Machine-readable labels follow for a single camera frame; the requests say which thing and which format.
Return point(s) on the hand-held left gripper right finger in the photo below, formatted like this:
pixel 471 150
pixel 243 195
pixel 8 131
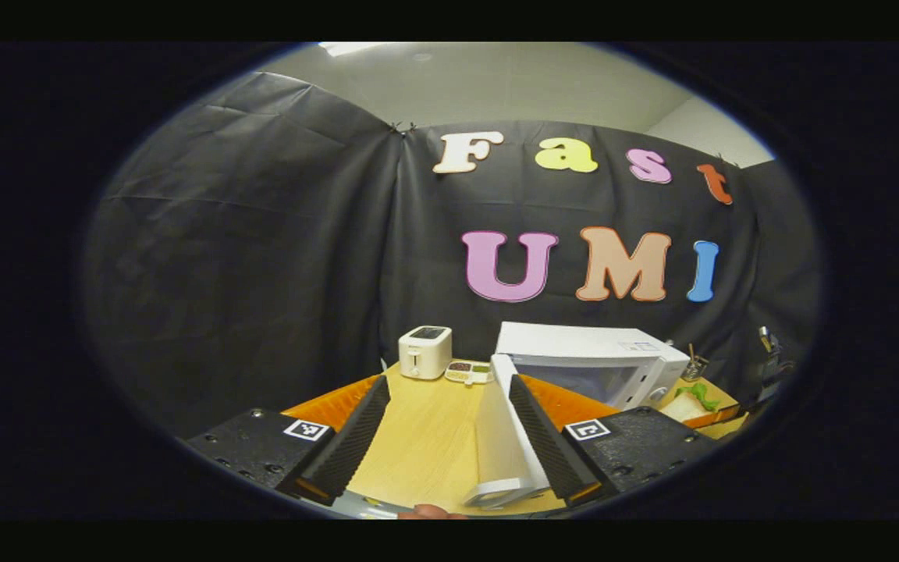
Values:
pixel 543 437

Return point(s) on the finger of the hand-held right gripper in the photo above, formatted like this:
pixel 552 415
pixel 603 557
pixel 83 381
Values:
pixel 715 417

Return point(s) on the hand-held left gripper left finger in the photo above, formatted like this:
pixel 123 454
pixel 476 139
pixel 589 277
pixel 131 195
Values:
pixel 356 437

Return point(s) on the green lettuce leaf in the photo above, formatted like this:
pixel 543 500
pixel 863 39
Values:
pixel 701 393

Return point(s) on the white square plate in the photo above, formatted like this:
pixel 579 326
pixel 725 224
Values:
pixel 672 414

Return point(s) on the white microwave oven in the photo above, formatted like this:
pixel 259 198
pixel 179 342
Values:
pixel 590 347

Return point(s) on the white condiment tray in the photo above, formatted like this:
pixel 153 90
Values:
pixel 469 371

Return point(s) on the white toaster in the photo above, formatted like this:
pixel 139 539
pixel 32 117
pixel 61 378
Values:
pixel 424 355

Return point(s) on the black cloth clip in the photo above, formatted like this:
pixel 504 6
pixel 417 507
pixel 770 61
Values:
pixel 723 158
pixel 401 127

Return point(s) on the black backdrop cloth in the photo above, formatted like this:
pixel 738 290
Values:
pixel 246 250

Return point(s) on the ceiling light panel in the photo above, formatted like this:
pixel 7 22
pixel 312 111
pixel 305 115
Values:
pixel 352 48

